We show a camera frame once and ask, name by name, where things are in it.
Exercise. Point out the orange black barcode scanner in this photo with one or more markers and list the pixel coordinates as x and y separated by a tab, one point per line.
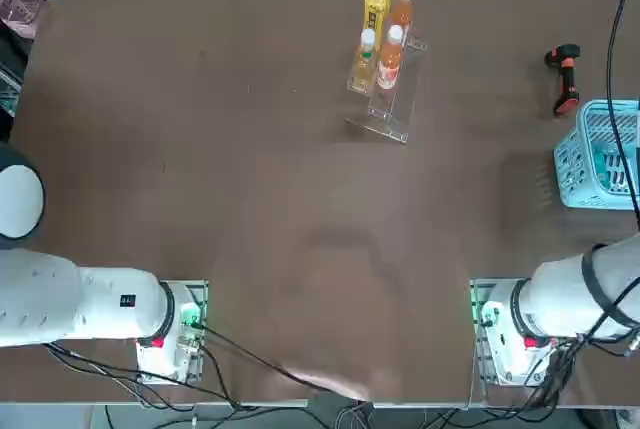
567	76

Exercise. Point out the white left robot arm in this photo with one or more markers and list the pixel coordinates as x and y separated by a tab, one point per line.
100	304

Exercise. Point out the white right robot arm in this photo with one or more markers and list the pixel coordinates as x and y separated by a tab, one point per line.
555	289

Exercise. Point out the clear acrylic stepped shelf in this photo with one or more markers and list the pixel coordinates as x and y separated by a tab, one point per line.
395	109

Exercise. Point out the light blue plastic basket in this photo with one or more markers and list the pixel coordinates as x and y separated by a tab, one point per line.
575	174

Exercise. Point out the pale tea bottle white cap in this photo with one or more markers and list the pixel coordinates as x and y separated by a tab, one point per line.
363	61

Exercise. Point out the orange juice bottle white cap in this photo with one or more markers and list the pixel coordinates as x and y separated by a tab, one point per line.
401	11
388	61

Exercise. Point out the yellow bottle orange cap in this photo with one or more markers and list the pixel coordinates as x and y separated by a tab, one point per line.
376	6

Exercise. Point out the pink plastic crate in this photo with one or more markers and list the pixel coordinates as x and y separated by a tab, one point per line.
20	11

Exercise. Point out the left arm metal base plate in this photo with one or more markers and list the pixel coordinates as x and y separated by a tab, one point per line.
199	294

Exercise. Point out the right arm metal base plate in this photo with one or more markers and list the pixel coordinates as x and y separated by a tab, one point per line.
477	299

